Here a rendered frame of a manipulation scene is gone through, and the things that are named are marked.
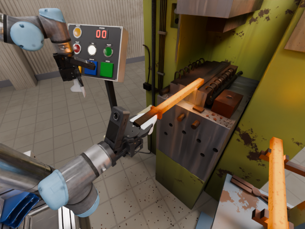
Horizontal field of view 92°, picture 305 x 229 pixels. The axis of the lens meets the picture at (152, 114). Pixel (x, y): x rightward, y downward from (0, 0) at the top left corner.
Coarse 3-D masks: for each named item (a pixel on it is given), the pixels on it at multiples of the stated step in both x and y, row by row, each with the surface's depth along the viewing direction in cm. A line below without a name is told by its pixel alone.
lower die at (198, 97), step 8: (208, 64) 91; (216, 64) 91; (192, 72) 84; (200, 72) 82; (216, 72) 79; (232, 72) 83; (176, 80) 76; (184, 80) 74; (192, 80) 74; (208, 80) 73; (216, 80) 74; (176, 88) 74; (200, 88) 68; (208, 88) 68; (192, 96) 70; (200, 96) 67; (208, 96) 67; (200, 104) 69
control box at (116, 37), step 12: (72, 24) 82; (72, 36) 83; (84, 36) 81; (108, 36) 77; (120, 36) 76; (84, 48) 82; (96, 48) 80; (120, 48) 77; (96, 60) 81; (108, 60) 79; (120, 60) 79; (120, 72) 81
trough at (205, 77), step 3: (222, 63) 92; (225, 63) 90; (216, 66) 87; (219, 66) 89; (222, 66) 89; (213, 69) 84; (216, 69) 86; (219, 69) 86; (210, 72) 82; (213, 72) 83; (204, 75) 78; (207, 75) 80; (210, 75) 80; (201, 78) 76; (204, 78) 77; (207, 78) 77
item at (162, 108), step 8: (200, 80) 70; (184, 88) 64; (192, 88) 65; (176, 96) 59; (184, 96) 62; (160, 104) 55; (168, 104) 55; (152, 112) 50; (160, 112) 50; (136, 120) 47; (144, 120) 47
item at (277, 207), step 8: (272, 144) 49; (280, 144) 49; (272, 152) 47; (280, 152) 46; (272, 160) 44; (280, 160) 44; (272, 168) 42; (280, 168) 42; (272, 176) 41; (280, 176) 40; (272, 184) 39; (280, 184) 39; (272, 192) 37; (280, 192) 37; (272, 200) 36; (280, 200) 36; (272, 208) 34; (280, 208) 34; (272, 216) 33; (280, 216) 33; (272, 224) 32; (280, 224) 32
